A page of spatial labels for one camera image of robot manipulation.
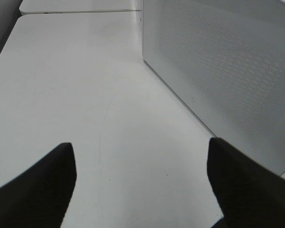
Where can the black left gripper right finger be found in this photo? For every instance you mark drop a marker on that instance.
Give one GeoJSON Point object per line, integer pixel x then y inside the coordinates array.
{"type": "Point", "coordinates": [249, 195]}

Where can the white microwave door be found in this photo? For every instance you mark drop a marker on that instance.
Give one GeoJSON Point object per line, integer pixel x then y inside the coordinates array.
{"type": "Point", "coordinates": [226, 60]}

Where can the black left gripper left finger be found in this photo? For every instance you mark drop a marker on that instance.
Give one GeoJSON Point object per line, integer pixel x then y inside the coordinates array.
{"type": "Point", "coordinates": [39, 197]}

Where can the white adjacent table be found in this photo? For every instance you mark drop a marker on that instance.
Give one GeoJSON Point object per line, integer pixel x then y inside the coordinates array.
{"type": "Point", "coordinates": [78, 6]}

